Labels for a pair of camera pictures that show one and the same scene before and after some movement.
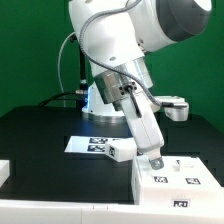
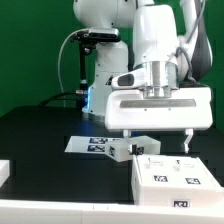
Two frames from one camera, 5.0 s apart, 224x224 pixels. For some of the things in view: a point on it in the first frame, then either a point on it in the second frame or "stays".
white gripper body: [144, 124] → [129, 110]
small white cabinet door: [150, 177] stays
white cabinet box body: [181, 182] stays
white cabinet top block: [121, 149] stays
